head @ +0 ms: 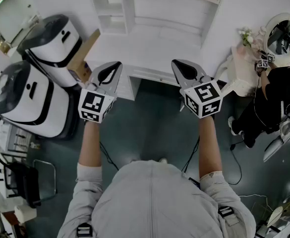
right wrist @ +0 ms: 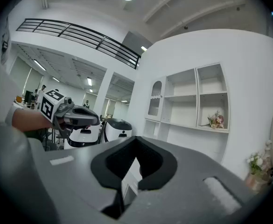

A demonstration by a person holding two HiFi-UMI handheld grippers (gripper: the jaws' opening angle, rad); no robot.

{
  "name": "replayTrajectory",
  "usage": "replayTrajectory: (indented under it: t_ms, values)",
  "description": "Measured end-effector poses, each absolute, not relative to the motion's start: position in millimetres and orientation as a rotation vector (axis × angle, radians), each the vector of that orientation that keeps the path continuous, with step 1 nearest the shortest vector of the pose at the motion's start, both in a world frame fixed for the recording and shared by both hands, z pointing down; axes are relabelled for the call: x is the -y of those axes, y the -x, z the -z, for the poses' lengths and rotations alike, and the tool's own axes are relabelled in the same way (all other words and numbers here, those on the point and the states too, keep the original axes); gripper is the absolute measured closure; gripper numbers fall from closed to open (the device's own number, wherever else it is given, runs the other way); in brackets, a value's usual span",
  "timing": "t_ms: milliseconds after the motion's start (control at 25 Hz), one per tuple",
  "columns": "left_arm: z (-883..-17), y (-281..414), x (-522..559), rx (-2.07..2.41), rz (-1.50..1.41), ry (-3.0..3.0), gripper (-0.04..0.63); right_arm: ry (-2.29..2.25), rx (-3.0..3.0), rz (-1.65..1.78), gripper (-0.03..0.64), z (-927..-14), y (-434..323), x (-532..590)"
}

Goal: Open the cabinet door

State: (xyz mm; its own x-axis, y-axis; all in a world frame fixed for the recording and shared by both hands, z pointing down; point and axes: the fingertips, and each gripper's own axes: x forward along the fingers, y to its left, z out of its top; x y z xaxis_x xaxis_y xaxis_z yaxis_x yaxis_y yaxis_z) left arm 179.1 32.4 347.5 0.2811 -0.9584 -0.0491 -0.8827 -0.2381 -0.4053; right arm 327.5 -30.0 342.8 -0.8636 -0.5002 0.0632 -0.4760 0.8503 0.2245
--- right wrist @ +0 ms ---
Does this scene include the pink flower bouquet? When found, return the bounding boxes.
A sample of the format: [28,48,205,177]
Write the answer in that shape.
[205,110,225,129]

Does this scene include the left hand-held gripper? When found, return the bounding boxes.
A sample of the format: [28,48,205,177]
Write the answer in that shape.
[40,89,101,139]

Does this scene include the white desk with shelves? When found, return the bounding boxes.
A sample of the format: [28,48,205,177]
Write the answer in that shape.
[122,63,231,205]

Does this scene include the black computer monitor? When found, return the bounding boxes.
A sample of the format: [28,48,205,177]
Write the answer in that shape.
[24,90,34,104]

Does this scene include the black metal railing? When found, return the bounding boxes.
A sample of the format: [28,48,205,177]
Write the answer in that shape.
[16,18,142,70]

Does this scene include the person's left hand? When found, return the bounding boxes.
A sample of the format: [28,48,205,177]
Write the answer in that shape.
[55,118,67,131]

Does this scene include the small white flowers in vase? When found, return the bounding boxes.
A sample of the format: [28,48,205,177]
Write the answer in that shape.
[245,151,272,194]

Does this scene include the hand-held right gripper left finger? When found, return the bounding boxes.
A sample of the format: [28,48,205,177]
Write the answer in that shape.
[28,135,138,224]

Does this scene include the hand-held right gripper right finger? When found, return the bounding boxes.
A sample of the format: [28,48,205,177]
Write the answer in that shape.
[117,135,256,224]

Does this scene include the person's left forearm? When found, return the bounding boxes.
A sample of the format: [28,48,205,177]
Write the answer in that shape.
[11,108,55,132]

